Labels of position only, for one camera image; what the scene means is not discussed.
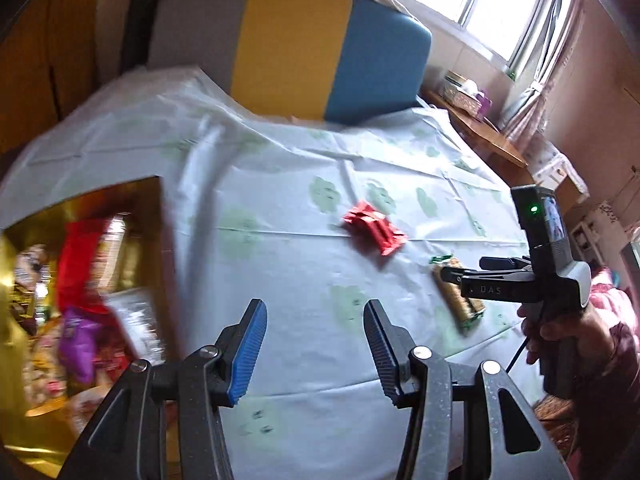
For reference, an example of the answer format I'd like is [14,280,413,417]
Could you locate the person's right hand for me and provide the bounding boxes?
[518,304,615,373]

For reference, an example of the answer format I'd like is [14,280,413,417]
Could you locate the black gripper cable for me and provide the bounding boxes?
[505,335,533,374]

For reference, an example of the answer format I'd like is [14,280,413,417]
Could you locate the grey yellow blue headboard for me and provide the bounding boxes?
[146,0,432,125]

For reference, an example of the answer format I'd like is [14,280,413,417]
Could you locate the tissue box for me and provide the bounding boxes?
[440,70,482,116]

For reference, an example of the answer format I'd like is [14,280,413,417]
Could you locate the white covered cabinet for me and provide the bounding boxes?
[524,132,590,204]

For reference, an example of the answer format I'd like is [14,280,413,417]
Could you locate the dark brown candy packet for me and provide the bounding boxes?
[9,244,52,336]

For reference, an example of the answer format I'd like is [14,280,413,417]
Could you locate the puffy red snack packet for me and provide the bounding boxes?
[342,200,408,257]

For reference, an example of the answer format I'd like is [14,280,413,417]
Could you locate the right beige curtain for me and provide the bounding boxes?
[499,0,585,152]

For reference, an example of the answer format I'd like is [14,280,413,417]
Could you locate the purple snack packet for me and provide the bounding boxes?
[58,308,103,385]

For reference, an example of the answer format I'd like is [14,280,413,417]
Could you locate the wooden wardrobe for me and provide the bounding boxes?
[1,0,98,153]

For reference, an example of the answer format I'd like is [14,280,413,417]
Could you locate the white brown snack packet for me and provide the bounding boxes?
[104,287,166,366]

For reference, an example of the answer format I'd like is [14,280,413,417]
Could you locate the purple small box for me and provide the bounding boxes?
[475,90,492,122]

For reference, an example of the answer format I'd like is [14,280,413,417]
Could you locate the white cloud-print tablecloth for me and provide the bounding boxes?
[1,68,526,479]

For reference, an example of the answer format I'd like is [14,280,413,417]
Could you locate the red-ended rice cracker roll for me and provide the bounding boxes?
[91,214,128,295]

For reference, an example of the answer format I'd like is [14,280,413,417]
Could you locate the soda cracker packet green ends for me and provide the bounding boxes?
[431,255,486,333]

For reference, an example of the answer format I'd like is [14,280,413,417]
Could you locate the red foil packet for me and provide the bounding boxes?
[56,219,114,324]

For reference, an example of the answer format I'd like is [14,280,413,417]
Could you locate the black rolled mat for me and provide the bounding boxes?
[119,0,160,75]

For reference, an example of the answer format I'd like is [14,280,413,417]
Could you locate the wooden side table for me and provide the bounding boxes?
[420,87,535,186]

